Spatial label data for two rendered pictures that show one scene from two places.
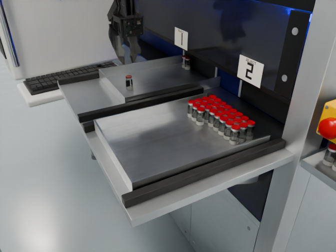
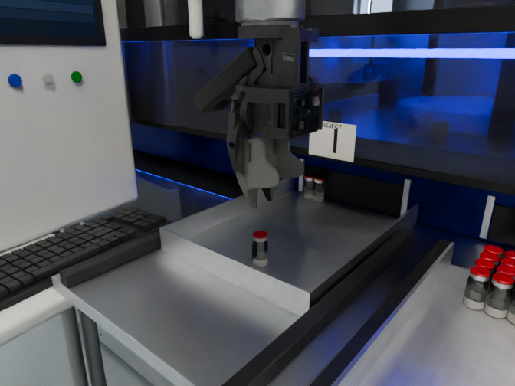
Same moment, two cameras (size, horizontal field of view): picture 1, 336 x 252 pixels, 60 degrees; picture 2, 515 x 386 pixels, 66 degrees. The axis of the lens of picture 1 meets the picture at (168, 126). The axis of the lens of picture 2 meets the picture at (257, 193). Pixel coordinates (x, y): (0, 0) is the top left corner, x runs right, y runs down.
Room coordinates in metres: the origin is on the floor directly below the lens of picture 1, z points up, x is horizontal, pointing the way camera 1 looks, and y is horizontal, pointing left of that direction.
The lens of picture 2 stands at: (0.44, 0.31, 1.16)
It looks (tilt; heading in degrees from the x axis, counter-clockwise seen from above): 20 degrees down; 338
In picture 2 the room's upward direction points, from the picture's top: straight up
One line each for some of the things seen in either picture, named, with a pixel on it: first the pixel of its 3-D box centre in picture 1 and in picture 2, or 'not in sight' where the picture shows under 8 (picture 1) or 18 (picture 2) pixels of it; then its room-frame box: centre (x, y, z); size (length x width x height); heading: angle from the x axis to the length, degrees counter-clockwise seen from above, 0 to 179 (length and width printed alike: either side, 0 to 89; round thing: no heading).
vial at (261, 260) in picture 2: (129, 83); (260, 249); (0.89, 0.13, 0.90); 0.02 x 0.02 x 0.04
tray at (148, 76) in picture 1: (157, 77); (298, 225); (0.95, 0.04, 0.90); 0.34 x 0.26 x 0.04; 118
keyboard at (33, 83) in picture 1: (76, 75); (67, 250); (1.16, 0.39, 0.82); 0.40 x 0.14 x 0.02; 125
